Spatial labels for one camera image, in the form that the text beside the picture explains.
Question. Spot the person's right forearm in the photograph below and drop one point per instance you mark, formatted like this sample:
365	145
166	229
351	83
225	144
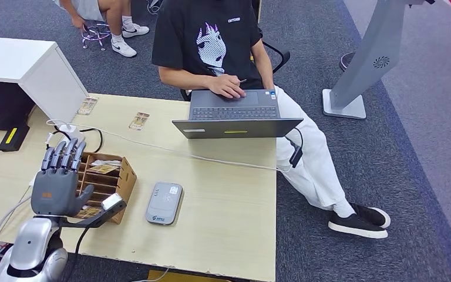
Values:
182	78

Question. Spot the crouching person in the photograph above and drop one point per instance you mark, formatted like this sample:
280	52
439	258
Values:
108	15

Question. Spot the gold patterned room key card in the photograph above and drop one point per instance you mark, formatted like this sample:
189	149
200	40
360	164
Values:
89	213
103	169

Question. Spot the yellow board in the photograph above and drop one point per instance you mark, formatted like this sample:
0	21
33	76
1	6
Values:
171	277

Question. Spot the black monitor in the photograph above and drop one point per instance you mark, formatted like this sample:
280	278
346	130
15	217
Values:
0	105

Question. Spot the white power adapter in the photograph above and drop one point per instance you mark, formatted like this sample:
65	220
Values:
71	132

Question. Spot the patterned card in clear sleeve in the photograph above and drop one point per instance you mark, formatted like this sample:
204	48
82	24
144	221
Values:
87	106
139	121

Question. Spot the person's left forearm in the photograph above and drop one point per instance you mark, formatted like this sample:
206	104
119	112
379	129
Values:
263	64

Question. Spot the grey card reader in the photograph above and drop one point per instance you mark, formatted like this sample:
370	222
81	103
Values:
165	204

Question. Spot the grey kiosk stand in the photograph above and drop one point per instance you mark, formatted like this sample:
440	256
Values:
377	50

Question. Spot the black device with yellow stripe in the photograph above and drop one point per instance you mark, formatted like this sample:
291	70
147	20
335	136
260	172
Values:
13	138

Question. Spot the seated person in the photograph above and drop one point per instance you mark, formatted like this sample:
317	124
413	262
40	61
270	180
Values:
210	23

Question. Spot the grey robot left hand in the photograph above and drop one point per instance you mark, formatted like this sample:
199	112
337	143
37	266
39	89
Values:
54	190

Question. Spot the white cabinet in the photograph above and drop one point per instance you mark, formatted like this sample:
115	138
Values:
15	58

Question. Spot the white paper slip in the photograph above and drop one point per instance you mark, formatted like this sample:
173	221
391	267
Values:
107	163

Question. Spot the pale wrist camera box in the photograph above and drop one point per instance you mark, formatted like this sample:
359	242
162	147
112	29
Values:
110	204

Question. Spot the person's right hand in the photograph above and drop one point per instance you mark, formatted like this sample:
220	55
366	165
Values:
227	85

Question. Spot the round purple-rimmed base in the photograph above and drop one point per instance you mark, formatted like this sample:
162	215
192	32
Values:
345	61

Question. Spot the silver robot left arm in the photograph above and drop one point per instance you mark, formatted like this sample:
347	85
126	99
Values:
31	245

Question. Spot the grey laptop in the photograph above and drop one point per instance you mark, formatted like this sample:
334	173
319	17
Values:
233	129

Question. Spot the brown cardboard card organizer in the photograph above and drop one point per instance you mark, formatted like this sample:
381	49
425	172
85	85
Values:
123	187

